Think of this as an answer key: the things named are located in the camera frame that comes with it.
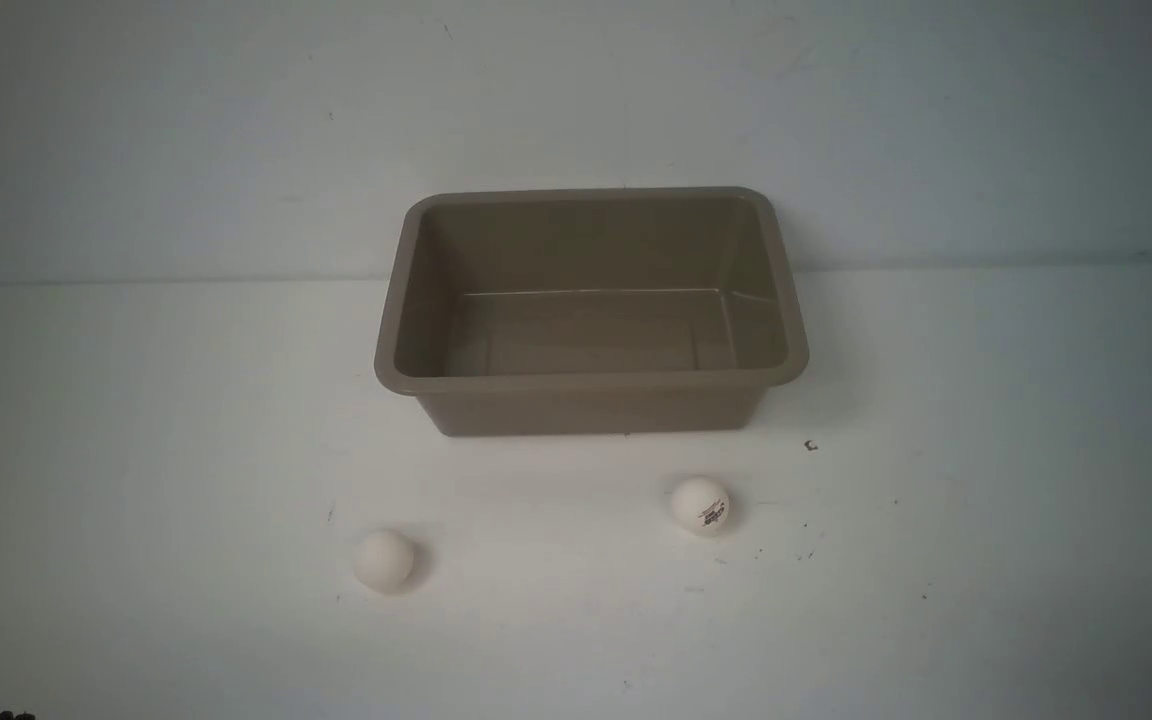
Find brown plastic bin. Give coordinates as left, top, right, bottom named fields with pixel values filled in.
left=374, top=187, right=810, bottom=437

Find white ball with logo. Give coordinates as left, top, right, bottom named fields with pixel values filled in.
left=668, top=477, right=732, bottom=536

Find plain white ping-pong ball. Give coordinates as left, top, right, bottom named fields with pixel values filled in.
left=349, top=529, right=417, bottom=594

